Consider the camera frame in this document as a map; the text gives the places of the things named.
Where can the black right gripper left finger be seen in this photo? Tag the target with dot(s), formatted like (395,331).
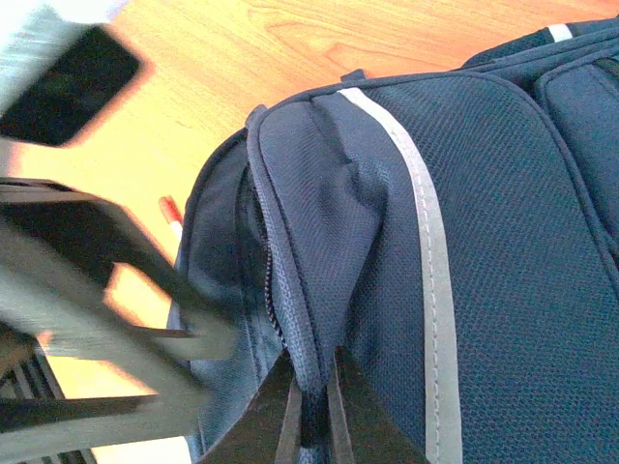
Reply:
(269,431)

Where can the navy blue student backpack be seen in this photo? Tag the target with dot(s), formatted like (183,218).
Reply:
(455,232)

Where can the red capped white marker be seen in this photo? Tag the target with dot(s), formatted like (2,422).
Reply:
(172,215)

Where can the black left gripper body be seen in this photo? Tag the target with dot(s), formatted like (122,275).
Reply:
(63,101)

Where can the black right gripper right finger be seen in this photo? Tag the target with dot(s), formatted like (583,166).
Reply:
(361,430)

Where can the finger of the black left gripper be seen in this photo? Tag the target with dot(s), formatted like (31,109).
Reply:
(33,428)
(91,252)

